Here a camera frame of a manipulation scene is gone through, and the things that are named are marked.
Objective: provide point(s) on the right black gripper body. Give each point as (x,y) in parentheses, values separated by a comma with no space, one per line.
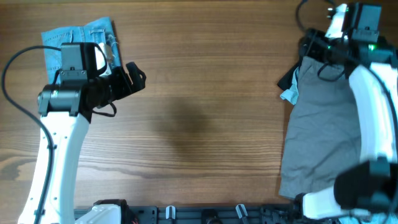
(320,48)

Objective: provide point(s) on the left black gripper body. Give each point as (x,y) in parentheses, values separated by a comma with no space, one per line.
(119,85)

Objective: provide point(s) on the grey cotton shorts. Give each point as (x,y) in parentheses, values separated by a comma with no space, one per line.
(323,136)

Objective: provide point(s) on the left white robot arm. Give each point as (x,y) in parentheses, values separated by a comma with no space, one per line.
(66,107)

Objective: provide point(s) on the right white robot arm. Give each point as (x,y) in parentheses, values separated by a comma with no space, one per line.
(371,186)

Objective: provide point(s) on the black shorts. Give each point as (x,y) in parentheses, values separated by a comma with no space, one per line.
(290,77)

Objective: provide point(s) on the folded blue denim shorts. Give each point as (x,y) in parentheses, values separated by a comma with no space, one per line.
(99,31)

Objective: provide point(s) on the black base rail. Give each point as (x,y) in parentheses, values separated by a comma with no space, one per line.
(268,214)

